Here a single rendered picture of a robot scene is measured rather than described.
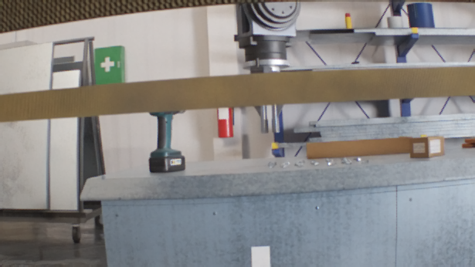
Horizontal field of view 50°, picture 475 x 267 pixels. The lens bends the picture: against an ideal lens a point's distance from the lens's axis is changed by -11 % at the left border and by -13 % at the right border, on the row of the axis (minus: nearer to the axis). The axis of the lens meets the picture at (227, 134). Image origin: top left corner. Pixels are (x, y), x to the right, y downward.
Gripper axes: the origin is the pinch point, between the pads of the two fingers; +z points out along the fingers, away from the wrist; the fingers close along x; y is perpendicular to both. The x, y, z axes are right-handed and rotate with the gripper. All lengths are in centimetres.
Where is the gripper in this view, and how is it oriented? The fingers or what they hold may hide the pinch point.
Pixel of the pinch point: (269, 126)
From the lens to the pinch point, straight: 169.9
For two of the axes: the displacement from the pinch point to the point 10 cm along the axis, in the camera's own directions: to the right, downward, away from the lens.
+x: -9.3, 0.5, 3.7
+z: 0.5, 10.0, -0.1
